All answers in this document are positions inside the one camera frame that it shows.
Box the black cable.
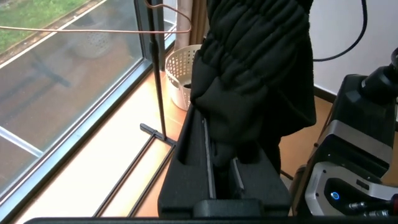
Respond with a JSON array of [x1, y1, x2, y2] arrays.
[[312, 0, 369, 63]]

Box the pink clothes hanger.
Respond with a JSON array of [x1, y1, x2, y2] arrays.
[[0, 0, 193, 35]]

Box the window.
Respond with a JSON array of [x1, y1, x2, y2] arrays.
[[0, 0, 178, 223]]

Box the black shorts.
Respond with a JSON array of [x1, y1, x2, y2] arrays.
[[190, 0, 318, 175]]

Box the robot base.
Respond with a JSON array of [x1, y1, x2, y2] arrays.
[[290, 73, 398, 218]]

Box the white laundry basket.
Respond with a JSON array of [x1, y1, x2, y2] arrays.
[[164, 44, 203, 112]]

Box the black clothes rack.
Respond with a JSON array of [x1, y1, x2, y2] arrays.
[[93, 0, 178, 218]]

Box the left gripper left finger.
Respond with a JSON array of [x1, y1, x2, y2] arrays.
[[157, 105, 217, 218]]

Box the beige curtain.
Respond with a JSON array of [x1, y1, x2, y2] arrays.
[[173, 0, 209, 52]]

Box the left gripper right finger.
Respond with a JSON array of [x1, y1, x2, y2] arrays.
[[230, 148, 292, 218]]

